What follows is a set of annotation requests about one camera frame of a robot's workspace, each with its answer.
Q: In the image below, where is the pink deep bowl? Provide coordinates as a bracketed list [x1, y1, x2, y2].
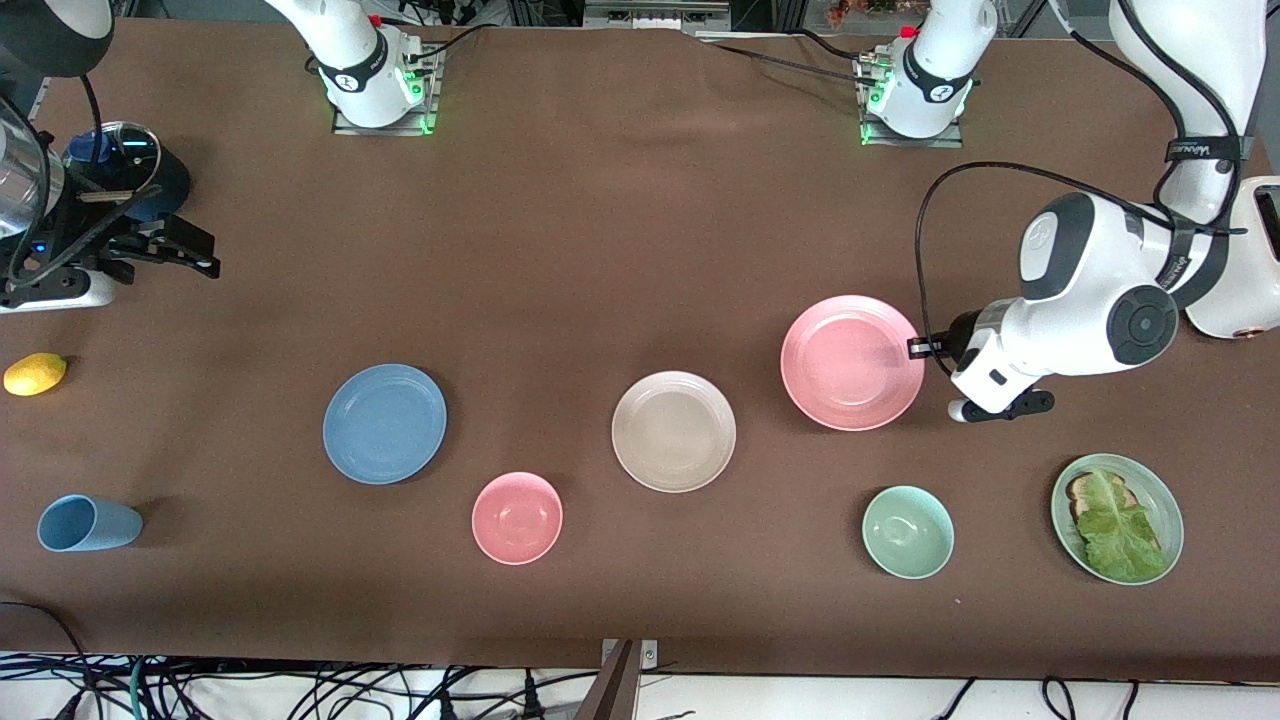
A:
[471, 471, 564, 566]

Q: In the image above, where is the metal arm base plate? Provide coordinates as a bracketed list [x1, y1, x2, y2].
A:
[858, 55, 966, 149]
[332, 45, 441, 136]

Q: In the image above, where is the pink shallow plate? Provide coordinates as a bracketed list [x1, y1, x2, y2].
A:
[780, 295, 927, 432]

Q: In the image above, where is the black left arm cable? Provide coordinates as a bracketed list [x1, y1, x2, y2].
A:
[915, 160, 1246, 376]

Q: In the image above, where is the orange background object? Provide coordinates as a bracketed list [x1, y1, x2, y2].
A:
[828, 0, 906, 26]

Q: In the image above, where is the blue shallow plate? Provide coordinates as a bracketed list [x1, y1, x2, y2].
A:
[322, 363, 448, 486]

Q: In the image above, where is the blue plastic cup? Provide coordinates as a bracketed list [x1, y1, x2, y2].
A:
[37, 494, 144, 553]

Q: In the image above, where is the green lettuce leaf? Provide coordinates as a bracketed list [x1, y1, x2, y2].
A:
[1075, 470, 1169, 583]

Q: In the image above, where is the toasted bread slice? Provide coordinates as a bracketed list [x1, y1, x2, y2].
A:
[1066, 472, 1139, 526]

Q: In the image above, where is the glass lid blue knob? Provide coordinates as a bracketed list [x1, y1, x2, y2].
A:
[62, 120, 161, 206]

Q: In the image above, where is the green deep bowl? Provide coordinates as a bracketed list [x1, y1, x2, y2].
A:
[862, 485, 955, 580]

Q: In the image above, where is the brown table cloth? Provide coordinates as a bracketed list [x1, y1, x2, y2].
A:
[0, 18, 1280, 681]

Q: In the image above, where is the beige shallow plate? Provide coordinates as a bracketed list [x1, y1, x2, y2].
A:
[611, 371, 738, 494]

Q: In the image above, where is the aluminium frame rail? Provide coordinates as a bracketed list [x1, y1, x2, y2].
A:
[583, 0, 733, 33]

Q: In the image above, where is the dark blue saucepan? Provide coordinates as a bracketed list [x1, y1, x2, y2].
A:
[62, 140, 193, 226]

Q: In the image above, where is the yellow lemon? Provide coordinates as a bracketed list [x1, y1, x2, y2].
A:
[3, 352, 69, 398]

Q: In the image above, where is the green shallow plate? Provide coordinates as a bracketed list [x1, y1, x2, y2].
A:
[1050, 453, 1185, 587]

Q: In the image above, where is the black base cable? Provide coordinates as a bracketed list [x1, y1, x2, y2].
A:
[700, 28, 886, 91]
[405, 20, 496, 76]

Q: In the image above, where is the dark camera mount bar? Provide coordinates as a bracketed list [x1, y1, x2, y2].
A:
[575, 640, 641, 720]

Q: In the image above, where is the white rounded appliance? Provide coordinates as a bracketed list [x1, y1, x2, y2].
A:
[1185, 175, 1280, 341]

